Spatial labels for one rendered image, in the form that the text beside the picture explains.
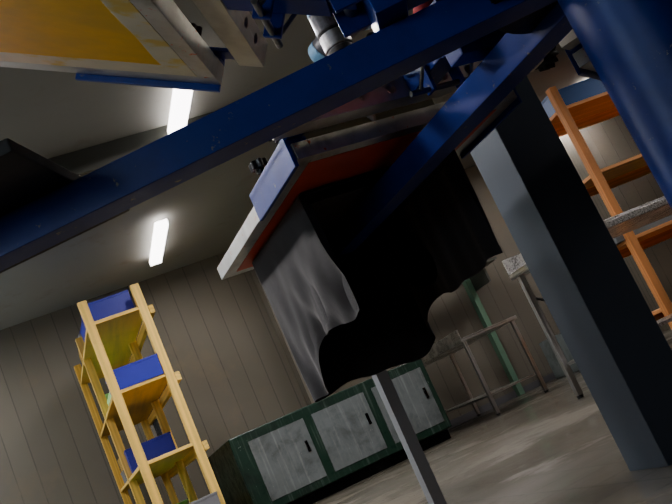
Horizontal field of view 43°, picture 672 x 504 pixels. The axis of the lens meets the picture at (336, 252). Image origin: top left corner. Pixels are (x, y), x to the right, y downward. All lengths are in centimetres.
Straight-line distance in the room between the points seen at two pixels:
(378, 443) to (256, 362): 247
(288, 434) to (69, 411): 289
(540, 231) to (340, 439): 554
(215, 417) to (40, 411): 186
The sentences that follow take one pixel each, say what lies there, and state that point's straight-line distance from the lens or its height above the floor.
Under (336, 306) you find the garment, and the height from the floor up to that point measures 69.
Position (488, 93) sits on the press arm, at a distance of 160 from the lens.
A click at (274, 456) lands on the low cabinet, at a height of 51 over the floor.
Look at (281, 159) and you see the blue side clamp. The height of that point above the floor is 98.
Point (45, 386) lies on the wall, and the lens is 970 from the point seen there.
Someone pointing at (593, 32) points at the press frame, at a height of 78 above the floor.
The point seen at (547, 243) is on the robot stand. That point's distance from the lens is 243.
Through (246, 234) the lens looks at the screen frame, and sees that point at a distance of 214.
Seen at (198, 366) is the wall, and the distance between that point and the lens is 976.
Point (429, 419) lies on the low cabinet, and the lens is 806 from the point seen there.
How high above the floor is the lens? 41
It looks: 12 degrees up
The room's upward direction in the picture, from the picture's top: 24 degrees counter-clockwise
